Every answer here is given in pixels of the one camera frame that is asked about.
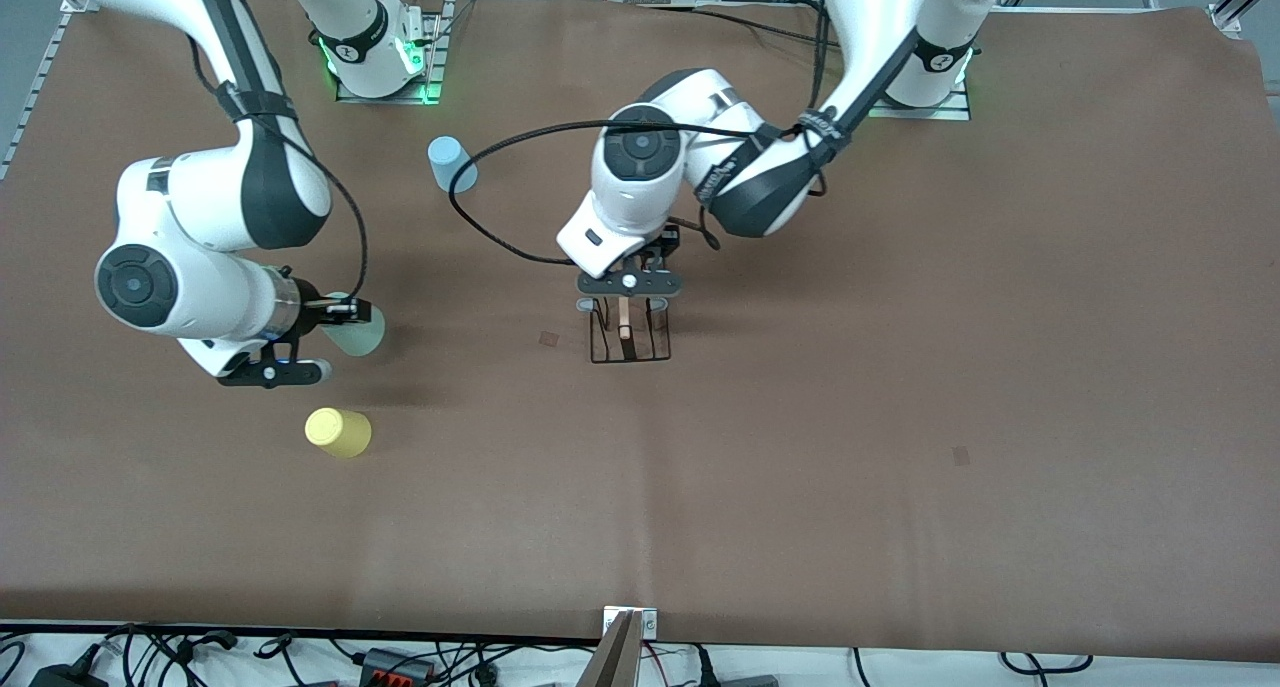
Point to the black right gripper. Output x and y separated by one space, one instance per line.
311 305

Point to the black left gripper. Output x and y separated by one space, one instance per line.
656 250

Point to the pale green plastic cup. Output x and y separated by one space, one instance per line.
360 342

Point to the yellow plastic cup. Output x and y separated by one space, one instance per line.
338 433

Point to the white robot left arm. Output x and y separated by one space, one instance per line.
620 217

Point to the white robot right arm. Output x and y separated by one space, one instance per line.
200 202

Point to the light blue plastic cup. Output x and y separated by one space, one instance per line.
445 157

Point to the brown table mat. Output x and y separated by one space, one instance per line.
700 487

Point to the black red connector box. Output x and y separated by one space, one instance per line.
395 662

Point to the black plug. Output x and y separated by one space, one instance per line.
705 667

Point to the black power adapter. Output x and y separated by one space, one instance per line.
65 677

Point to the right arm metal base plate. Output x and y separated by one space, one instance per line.
432 57

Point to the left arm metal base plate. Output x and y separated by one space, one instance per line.
955 113

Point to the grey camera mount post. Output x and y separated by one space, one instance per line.
615 662

